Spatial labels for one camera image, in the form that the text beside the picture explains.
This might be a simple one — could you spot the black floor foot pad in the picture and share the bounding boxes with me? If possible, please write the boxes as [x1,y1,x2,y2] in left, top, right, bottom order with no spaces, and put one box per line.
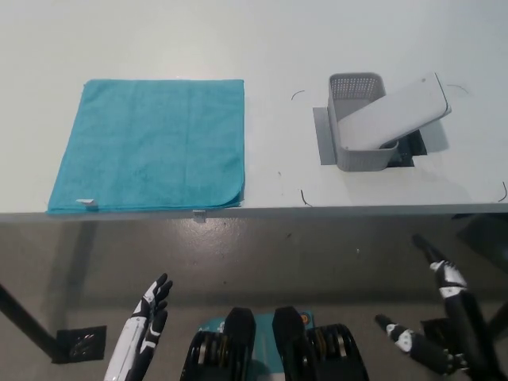
[51,325,108,364]
[420,317,452,347]

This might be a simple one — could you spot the white calculator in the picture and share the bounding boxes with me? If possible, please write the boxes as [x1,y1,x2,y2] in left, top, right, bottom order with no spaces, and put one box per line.
[337,71,453,151]

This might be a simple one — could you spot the teal microfiber cloth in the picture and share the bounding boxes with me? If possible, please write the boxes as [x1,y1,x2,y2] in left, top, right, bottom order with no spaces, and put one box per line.
[45,78,246,216]

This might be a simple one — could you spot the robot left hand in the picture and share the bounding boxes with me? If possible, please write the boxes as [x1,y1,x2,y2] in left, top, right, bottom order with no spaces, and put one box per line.
[103,272,175,381]

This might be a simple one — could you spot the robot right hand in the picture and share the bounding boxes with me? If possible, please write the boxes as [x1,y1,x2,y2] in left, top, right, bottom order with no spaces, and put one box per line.
[374,233,492,379]

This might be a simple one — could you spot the gray flat table plate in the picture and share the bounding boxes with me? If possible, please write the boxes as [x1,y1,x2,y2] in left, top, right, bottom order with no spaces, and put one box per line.
[312,106,452,165]

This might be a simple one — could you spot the gray perforated plastic basket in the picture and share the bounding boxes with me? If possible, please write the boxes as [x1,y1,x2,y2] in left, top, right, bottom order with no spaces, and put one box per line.
[327,72,400,173]

